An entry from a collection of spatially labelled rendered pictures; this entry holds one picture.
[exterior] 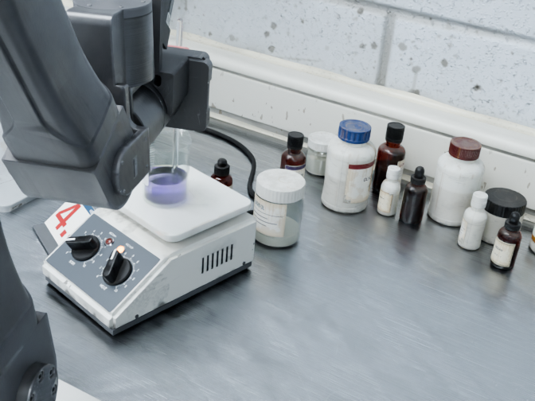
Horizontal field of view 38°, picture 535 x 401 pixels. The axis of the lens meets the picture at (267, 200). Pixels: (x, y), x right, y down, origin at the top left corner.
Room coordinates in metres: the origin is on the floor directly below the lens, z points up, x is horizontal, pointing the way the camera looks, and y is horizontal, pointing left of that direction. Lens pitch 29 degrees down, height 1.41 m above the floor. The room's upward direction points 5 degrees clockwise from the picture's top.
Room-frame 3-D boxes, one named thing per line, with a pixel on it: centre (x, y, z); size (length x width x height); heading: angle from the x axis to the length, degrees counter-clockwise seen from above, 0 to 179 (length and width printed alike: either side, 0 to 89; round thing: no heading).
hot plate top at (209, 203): (0.74, 0.10, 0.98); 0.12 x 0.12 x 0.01; 48
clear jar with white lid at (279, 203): (0.81, -0.01, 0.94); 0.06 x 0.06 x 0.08
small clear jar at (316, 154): (1.01, -0.07, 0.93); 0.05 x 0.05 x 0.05
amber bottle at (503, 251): (0.80, -0.29, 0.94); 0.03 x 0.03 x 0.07
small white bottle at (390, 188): (0.90, -0.16, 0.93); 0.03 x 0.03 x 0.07
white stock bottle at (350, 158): (0.92, -0.10, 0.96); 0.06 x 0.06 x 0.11
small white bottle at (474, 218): (0.83, -0.26, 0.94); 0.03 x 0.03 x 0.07
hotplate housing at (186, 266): (0.72, 0.11, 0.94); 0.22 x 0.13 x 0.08; 138
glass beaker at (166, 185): (0.73, 0.11, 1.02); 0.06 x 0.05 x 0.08; 152
